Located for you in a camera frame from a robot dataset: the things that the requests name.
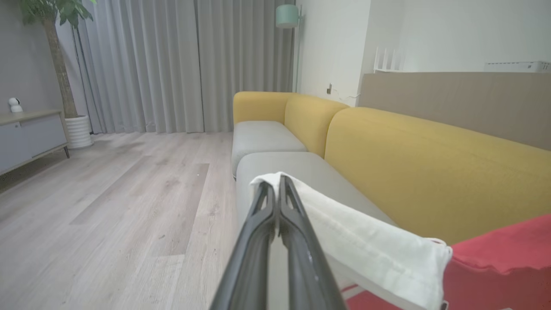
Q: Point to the red and white basketball jersey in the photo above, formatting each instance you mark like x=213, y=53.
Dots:
x=366, y=245

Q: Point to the yellow sofa armrest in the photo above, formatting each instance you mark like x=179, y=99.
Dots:
x=258, y=105

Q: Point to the large yellow sofa backrest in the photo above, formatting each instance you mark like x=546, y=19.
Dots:
x=430, y=172

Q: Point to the narrow yellow sofa backrest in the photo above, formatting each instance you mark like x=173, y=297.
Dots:
x=314, y=125

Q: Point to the flat white box device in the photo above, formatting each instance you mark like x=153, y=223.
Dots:
x=516, y=66

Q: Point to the grey pleated curtains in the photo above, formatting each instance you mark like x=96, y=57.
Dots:
x=172, y=64

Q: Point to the green indoor tree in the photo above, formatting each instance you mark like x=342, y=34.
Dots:
x=56, y=51

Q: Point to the mint green floor lamp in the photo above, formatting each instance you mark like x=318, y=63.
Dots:
x=287, y=16

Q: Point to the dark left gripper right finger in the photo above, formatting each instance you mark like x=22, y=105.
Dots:
x=305, y=271

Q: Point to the white router with antennas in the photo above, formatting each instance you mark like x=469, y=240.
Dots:
x=387, y=66

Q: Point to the low grey TV cabinet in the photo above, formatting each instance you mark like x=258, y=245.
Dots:
x=30, y=137

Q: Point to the small white security camera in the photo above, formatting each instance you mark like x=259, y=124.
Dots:
x=15, y=105

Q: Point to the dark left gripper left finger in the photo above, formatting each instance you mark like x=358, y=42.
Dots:
x=249, y=267

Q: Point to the small grey sofa seat cushion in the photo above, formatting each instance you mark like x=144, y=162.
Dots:
x=262, y=137

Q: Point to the white ribbed plant pot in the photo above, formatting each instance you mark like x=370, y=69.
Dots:
x=78, y=131

